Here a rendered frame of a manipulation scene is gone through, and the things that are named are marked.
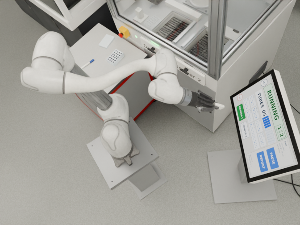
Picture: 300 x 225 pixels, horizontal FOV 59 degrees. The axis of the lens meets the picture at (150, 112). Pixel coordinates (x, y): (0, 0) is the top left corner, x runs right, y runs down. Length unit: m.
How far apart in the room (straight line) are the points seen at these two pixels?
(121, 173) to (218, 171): 1.02
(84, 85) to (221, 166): 1.60
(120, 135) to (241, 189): 1.27
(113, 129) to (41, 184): 1.50
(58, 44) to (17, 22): 3.13
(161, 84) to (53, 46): 0.51
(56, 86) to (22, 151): 2.01
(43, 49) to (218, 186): 1.78
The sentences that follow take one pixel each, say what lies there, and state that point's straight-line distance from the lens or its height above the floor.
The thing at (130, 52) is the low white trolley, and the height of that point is 0.76.
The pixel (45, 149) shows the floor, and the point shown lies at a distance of 3.00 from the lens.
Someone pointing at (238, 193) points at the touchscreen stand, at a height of 0.04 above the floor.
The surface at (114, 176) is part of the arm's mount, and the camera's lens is 1.74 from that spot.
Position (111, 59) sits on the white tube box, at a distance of 2.18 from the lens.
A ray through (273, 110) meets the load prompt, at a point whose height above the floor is 1.15.
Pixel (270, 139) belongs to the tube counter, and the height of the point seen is 1.11.
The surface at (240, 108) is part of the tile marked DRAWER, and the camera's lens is 1.59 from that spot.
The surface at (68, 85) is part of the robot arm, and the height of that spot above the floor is 1.53.
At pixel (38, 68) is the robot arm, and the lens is 1.23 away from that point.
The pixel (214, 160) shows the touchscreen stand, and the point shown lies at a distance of 2.48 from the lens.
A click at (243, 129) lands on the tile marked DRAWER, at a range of 1.54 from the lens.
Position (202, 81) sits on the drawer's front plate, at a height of 0.86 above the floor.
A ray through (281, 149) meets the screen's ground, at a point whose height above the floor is 1.14.
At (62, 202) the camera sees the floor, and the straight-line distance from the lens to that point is 2.75.
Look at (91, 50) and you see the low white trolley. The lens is 2.36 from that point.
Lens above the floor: 2.41
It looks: 61 degrees down
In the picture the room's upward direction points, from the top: 22 degrees counter-clockwise
